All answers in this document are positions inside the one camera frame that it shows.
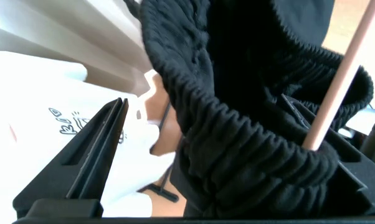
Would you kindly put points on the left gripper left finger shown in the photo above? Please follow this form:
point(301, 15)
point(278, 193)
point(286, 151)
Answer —
point(81, 174)

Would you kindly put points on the white printed shirt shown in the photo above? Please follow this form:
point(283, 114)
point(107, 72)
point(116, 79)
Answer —
point(28, 124)

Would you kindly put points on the pink clothes hanger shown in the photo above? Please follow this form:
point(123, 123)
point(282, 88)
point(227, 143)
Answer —
point(340, 81)

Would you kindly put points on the black clothes rack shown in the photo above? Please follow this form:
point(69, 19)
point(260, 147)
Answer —
point(164, 186)

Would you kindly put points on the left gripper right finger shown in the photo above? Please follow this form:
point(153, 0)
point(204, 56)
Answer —
point(355, 177)

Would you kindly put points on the black garment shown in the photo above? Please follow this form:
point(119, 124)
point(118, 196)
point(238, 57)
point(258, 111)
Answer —
point(237, 124)

